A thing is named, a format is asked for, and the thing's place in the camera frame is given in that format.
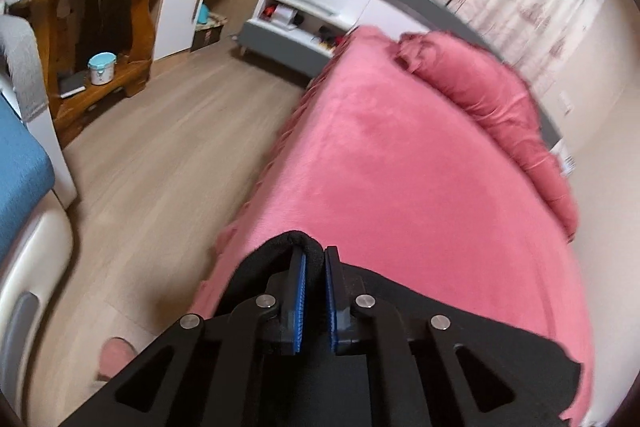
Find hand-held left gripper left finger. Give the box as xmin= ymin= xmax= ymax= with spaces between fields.
xmin=57 ymin=247 xmax=308 ymax=427

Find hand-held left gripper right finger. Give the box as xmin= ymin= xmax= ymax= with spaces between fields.
xmin=324 ymin=247 xmax=566 ymax=427

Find black pants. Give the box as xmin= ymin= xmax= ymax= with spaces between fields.
xmin=197 ymin=231 xmax=583 ymax=427

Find pink bed blanket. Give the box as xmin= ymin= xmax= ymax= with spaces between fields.
xmin=190 ymin=26 xmax=596 ymax=427

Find pink slipper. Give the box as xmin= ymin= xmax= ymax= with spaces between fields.
xmin=97 ymin=336 xmax=136 ymax=383

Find white grey nightstand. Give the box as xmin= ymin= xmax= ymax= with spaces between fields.
xmin=237 ymin=0 xmax=362 ymax=78

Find pink duvet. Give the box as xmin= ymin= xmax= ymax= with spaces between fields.
xmin=397 ymin=31 xmax=581 ymax=239

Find white armchair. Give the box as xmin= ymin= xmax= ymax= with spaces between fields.
xmin=0 ymin=72 xmax=79 ymax=410

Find cardboard box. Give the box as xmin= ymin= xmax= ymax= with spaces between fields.
xmin=192 ymin=19 xmax=227 ymax=53

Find blue seat cushion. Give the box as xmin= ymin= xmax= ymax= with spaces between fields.
xmin=0 ymin=99 xmax=55 ymax=254

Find black notebook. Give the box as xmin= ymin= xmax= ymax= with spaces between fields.
xmin=56 ymin=71 xmax=87 ymax=99

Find grey towel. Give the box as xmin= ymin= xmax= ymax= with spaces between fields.
xmin=0 ymin=14 xmax=49 ymax=124

